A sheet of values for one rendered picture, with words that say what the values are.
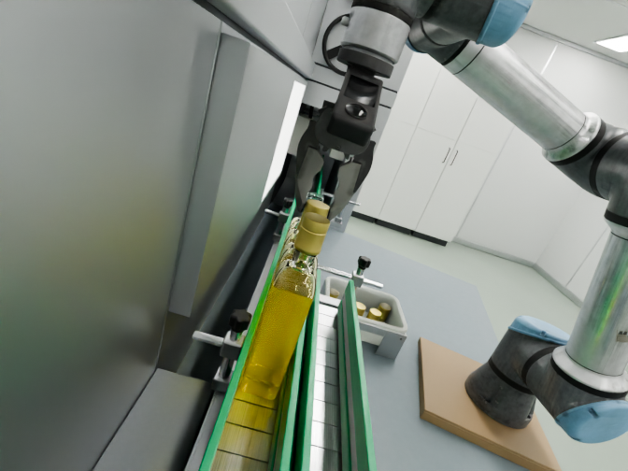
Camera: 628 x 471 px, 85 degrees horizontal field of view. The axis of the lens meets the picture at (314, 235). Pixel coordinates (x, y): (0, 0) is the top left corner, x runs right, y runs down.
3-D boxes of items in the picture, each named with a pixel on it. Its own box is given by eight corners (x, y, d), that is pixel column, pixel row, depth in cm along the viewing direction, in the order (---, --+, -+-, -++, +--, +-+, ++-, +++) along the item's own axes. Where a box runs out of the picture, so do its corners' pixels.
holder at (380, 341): (299, 293, 103) (307, 272, 100) (385, 320, 105) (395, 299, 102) (293, 330, 87) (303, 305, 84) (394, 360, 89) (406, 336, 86)
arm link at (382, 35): (417, 24, 38) (347, -2, 37) (400, 68, 40) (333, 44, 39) (403, 35, 45) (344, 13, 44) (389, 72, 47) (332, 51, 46)
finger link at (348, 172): (346, 213, 54) (358, 154, 50) (348, 226, 48) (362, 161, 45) (326, 209, 54) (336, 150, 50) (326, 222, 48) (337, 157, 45)
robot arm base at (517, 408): (513, 390, 90) (534, 361, 87) (539, 439, 76) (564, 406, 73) (458, 368, 91) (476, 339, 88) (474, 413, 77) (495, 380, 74)
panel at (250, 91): (273, 173, 129) (299, 78, 117) (280, 175, 129) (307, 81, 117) (167, 311, 46) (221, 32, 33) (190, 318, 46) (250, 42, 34)
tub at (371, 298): (317, 297, 104) (326, 273, 100) (386, 319, 105) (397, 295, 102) (314, 335, 87) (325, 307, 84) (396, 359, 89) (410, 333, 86)
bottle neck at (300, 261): (292, 256, 46) (302, 224, 44) (312, 263, 46) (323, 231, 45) (289, 265, 43) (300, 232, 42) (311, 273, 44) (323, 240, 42)
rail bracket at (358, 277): (302, 287, 81) (319, 240, 76) (369, 307, 82) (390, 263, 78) (301, 293, 78) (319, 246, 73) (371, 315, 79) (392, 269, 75)
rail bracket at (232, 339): (189, 366, 52) (206, 293, 47) (233, 378, 52) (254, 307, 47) (178, 387, 48) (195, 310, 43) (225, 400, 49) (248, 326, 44)
